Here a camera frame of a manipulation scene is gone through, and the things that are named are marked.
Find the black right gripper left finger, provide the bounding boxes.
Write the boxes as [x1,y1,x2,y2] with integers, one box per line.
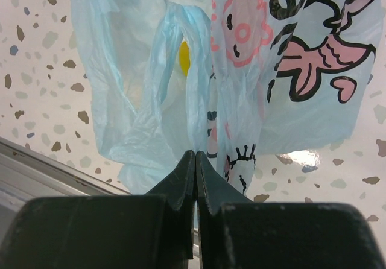
[1,151,195,268]

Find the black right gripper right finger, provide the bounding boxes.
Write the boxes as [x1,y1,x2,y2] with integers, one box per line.
[195,152,385,268]

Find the light blue plastic bag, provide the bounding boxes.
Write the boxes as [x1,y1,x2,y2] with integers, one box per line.
[70,0,382,194]

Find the yellow mango fruit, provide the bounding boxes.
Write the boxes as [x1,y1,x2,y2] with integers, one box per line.
[178,41,191,77]

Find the aluminium front mounting rail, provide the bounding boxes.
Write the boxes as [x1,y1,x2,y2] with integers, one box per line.
[1,138,128,212]

